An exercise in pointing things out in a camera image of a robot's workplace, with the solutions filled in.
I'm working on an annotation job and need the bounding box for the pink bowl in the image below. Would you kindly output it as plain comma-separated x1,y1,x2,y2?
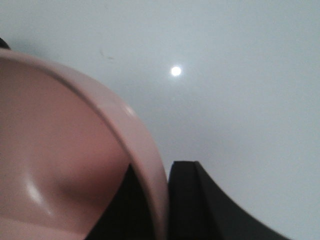
0,49,169,240

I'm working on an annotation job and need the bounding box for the dark blue saucepan purple handle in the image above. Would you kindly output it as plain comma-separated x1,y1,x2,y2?
0,38,11,50

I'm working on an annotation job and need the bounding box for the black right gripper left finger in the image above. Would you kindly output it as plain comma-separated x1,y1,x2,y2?
85,164,156,240

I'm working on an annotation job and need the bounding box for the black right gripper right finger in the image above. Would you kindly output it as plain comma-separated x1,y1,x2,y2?
168,161,286,240

